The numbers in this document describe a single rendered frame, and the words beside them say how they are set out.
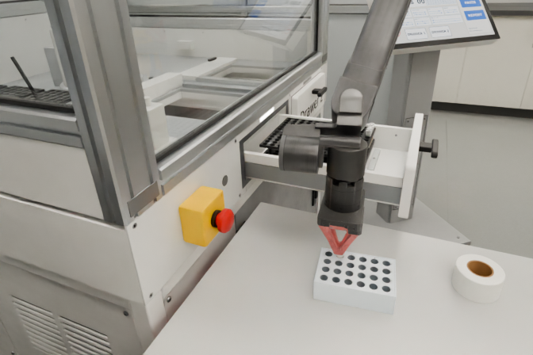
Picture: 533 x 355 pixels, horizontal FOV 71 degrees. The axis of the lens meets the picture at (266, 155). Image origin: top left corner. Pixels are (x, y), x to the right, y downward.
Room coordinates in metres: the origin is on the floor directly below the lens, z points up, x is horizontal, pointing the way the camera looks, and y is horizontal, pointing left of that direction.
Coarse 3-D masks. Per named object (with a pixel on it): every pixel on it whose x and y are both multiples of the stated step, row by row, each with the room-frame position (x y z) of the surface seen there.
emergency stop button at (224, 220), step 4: (224, 208) 0.51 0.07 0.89; (228, 208) 0.51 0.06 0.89; (220, 212) 0.50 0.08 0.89; (224, 212) 0.49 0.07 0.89; (228, 212) 0.50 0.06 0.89; (232, 212) 0.51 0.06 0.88; (220, 216) 0.49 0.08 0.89; (224, 216) 0.49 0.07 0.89; (228, 216) 0.49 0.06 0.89; (232, 216) 0.50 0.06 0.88; (216, 220) 0.50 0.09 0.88; (220, 220) 0.48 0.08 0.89; (224, 220) 0.48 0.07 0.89; (228, 220) 0.49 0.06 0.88; (232, 220) 0.50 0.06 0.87; (220, 224) 0.48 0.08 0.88; (224, 224) 0.48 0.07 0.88; (228, 224) 0.49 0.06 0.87; (232, 224) 0.50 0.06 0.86; (220, 228) 0.48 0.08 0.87; (224, 228) 0.48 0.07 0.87; (228, 228) 0.49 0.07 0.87; (224, 232) 0.49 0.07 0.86
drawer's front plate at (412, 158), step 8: (416, 120) 0.77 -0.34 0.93; (416, 128) 0.73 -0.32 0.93; (416, 136) 0.69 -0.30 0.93; (416, 144) 0.65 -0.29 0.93; (408, 152) 0.62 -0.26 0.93; (416, 152) 0.62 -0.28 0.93; (408, 160) 0.59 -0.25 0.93; (416, 160) 0.59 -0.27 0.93; (408, 168) 0.56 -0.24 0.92; (408, 176) 0.56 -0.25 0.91; (408, 184) 0.56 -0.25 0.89; (408, 192) 0.56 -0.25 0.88; (408, 200) 0.56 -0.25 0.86; (400, 208) 0.56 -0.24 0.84; (408, 208) 0.56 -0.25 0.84; (400, 216) 0.56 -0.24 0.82
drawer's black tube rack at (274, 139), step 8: (288, 120) 0.88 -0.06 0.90; (296, 120) 0.87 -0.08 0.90; (304, 120) 0.88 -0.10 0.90; (312, 120) 0.87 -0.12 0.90; (280, 128) 0.83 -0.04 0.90; (272, 136) 0.79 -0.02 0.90; (280, 136) 0.78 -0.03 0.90; (360, 136) 0.77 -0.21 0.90; (264, 144) 0.75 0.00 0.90; (272, 144) 0.74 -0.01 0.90; (264, 152) 0.76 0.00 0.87; (272, 152) 0.76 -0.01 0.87; (368, 152) 0.74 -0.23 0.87
